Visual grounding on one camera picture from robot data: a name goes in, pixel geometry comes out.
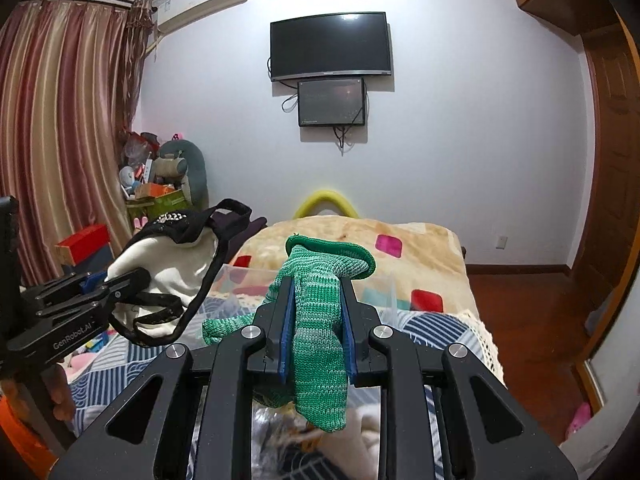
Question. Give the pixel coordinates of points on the white wardrobe sliding door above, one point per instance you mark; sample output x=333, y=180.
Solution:
x=616, y=364

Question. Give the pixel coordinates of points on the green cardboard box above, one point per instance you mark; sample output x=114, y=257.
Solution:
x=150, y=208

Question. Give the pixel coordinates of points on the beige fleece blanket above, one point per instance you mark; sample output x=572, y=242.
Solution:
x=421, y=258

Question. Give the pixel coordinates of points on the grey green plush toy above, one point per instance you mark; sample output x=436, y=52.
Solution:
x=181, y=164

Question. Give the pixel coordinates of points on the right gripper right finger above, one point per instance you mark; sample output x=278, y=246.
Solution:
x=377, y=355

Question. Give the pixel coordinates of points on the red box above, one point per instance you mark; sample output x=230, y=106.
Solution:
x=81, y=245

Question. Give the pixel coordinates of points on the black and white cloth bag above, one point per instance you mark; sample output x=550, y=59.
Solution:
x=183, y=255

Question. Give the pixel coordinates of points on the blue patterned tablecloth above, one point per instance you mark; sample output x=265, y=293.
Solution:
x=120, y=363

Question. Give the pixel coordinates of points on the white wall socket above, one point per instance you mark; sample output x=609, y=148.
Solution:
x=501, y=242

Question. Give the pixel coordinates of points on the small black wall monitor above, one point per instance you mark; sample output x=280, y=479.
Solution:
x=332, y=102

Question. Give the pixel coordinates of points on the silver glitter plastic bag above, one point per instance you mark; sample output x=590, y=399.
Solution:
x=274, y=432

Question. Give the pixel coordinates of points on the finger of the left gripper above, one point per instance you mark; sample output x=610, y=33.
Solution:
x=119, y=289
x=63, y=289

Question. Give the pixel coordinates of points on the black wall television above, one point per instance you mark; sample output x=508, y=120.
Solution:
x=330, y=45

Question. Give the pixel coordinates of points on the yellow foam headrest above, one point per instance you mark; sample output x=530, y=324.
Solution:
x=325, y=199

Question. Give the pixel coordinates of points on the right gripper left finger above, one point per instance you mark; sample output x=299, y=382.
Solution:
x=258, y=354

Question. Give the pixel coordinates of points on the striped red gold curtain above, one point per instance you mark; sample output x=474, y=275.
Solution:
x=70, y=81

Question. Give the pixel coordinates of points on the dark purple clothing pile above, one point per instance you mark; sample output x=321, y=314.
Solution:
x=235, y=230

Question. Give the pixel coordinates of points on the green knitted glove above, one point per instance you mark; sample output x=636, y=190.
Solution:
x=318, y=388

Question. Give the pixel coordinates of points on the pink plush slipper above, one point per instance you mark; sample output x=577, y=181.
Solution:
x=581, y=417

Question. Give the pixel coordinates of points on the white sock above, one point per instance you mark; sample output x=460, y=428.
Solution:
x=356, y=449

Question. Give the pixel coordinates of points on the clear plastic storage box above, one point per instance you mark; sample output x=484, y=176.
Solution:
x=239, y=291

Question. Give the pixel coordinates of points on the brown wooden door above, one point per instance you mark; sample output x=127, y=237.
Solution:
x=609, y=250

